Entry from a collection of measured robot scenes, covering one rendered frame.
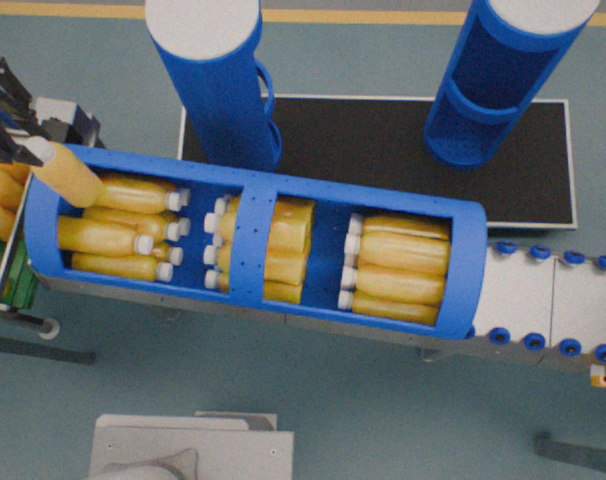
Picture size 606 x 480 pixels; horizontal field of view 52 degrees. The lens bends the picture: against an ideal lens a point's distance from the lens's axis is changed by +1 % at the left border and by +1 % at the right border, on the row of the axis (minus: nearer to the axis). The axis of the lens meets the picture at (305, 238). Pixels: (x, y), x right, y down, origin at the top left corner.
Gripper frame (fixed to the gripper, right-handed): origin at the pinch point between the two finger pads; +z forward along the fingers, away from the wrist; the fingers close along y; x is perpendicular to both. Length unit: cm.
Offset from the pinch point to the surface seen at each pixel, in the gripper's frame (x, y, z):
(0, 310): 27, -22, 57
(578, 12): -97, 67, 42
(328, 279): -48, -4, 50
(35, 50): 93, 94, 147
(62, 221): 7.1, -4.3, 32.4
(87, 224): 2.0, -4.1, 32.5
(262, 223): -34.5, -0.9, 23.1
